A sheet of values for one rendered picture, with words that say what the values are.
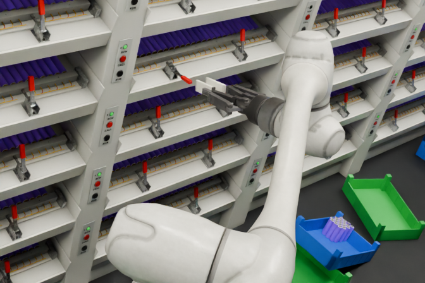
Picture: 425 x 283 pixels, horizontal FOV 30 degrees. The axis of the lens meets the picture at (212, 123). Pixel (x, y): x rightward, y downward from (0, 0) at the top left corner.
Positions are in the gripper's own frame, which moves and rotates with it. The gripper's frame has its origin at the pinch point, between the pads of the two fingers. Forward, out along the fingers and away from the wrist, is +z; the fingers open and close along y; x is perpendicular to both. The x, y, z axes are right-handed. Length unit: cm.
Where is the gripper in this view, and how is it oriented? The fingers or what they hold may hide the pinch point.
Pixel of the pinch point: (210, 88)
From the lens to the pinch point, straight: 205.0
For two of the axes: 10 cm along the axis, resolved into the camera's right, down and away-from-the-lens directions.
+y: 7.2, -2.3, 6.5
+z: -6.9, -3.3, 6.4
